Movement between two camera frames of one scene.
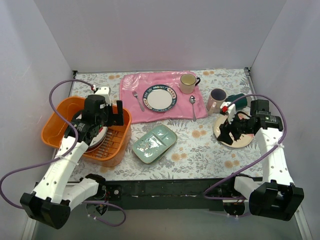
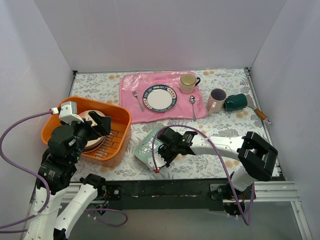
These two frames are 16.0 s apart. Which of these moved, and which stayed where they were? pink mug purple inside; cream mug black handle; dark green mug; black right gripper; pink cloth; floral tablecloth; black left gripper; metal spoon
Moved: black right gripper; black left gripper
Stayed: floral tablecloth; pink mug purple inside; pink cloth; dark green mug; metal spoon; cream mug black handle
